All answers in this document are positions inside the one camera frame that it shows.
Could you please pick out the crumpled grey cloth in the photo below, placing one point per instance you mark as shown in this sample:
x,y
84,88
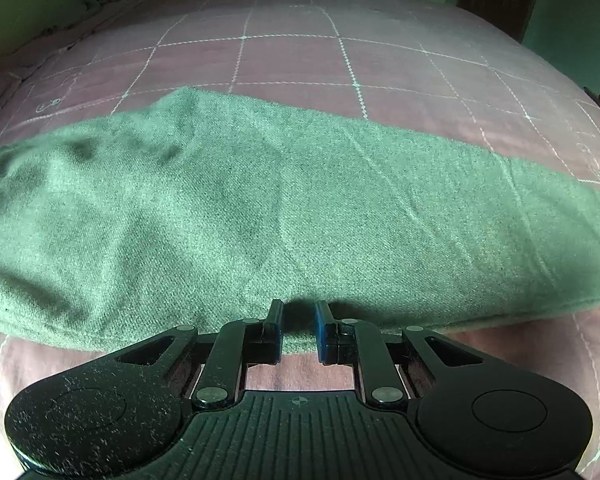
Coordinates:
x,y
105,0

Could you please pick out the pink checked bedsheet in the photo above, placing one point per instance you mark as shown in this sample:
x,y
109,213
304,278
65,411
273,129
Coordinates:
x,y
290,60

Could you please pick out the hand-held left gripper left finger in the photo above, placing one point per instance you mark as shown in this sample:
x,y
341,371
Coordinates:
x,y
276,327

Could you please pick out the green towel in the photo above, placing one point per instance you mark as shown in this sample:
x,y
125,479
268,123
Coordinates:
x,y
290,200

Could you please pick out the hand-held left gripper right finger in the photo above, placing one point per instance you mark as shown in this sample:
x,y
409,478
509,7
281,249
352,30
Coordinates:
x,y
322,330

